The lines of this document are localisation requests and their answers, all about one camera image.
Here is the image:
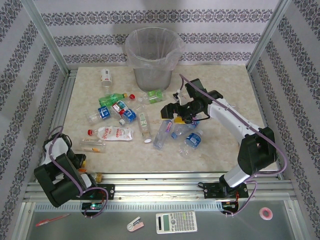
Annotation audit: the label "clear bottle blue cap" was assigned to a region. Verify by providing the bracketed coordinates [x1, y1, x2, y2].
[170, 121, 200, 140]

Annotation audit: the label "clear bottle orange label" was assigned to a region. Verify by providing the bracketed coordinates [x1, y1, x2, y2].
[79, 138, 107, 154]

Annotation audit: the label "clear bottle green label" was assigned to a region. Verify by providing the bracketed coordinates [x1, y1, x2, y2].
[137, 89, 167, 105]

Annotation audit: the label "clear bottle pink label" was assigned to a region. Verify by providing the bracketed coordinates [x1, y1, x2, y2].
[152, 119, 174, 151]

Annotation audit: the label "slim bottle green white label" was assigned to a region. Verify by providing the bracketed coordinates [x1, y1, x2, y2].
[136, 111, 153, 144]

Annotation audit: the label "crushed white bottle red cap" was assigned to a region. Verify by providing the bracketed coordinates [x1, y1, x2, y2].
[87, 125, 135, 142]

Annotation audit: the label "green bottle yellow cap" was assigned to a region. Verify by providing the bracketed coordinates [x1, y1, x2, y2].
[97, 92, 129, 106]

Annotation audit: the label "white red label plastic bottle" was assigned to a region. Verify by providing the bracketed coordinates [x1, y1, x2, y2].
[100, 68, 114, 95]

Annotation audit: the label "grey metal mesh bin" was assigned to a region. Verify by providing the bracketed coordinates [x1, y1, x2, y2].
[126, 27, 186, 92]

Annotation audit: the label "clear plastic bin liner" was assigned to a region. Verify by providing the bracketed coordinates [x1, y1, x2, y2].
[124, 26, 186, 72]

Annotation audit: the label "left controller board green light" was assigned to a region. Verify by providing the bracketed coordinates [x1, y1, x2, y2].
[81, 202, 105, 211]

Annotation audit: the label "pink white stapler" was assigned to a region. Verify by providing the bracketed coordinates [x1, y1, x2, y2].
[126, 216, 145, 233]

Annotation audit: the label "red pen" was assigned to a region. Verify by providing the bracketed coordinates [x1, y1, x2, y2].
[34, 213, 71, 228]

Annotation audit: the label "white scientific calculator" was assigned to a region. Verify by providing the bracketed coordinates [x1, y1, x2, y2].
[155, 211, 198, 235]

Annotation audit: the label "right controller board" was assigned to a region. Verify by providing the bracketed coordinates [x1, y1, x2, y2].
[221, 201, 240, 215]

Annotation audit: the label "pink tape roll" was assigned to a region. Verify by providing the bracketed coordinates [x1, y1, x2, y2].
[258, 207, 274, 221]

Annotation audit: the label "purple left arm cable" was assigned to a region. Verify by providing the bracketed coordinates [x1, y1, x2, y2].
[46, 125, 110, 219]

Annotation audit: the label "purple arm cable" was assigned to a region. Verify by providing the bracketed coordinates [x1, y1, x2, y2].
[178, 73, 288, 218]
[46, 125, 110, 219]

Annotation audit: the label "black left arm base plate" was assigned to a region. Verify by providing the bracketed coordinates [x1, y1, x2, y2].
[97, 183, 116, 201]

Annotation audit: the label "aluminium left side rail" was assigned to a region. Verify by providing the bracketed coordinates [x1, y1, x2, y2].
[47, 69, 79, 141]

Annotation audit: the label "aluminium rail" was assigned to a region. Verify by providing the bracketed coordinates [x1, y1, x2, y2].
[247, 67, 286, 180]
[47, 69, 79, 141]

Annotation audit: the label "grey slotted cable duct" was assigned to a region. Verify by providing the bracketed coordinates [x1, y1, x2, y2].
[34, 201, 223, 213]

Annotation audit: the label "aluminium front frame rails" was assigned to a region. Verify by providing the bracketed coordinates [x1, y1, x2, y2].
[23, 171, 295, 202]

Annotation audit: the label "aluminium right side rail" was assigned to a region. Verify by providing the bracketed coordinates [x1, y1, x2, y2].
[247, 67, 286, 180]

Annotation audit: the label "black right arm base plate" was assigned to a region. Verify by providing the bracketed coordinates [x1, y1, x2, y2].
[202, 181, 250, 200]

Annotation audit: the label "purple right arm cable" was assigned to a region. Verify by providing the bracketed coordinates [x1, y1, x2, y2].
[178, 73, 288, 218]

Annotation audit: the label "aluminium right frame post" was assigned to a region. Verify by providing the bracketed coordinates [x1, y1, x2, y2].
[245, 0, 300, 73]

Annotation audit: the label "aluminium frame post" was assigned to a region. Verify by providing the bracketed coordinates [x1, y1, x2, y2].
[245, 0, 300, 73]
[21, 0, 73, 77]

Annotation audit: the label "aluminium left frame post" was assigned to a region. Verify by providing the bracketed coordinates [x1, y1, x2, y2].
[21, 0, 73, 77]

